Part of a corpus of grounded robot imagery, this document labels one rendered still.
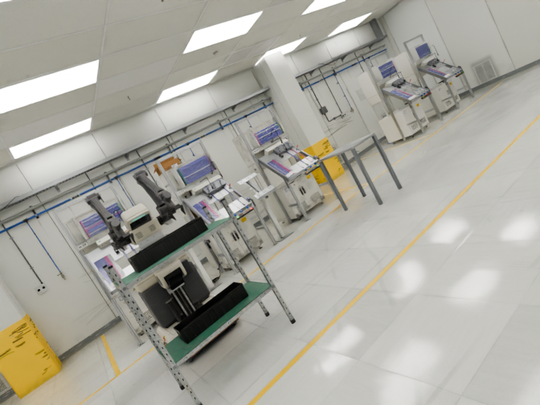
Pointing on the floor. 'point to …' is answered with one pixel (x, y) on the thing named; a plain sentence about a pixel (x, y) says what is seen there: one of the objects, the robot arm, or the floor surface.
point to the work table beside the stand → (359, 166)
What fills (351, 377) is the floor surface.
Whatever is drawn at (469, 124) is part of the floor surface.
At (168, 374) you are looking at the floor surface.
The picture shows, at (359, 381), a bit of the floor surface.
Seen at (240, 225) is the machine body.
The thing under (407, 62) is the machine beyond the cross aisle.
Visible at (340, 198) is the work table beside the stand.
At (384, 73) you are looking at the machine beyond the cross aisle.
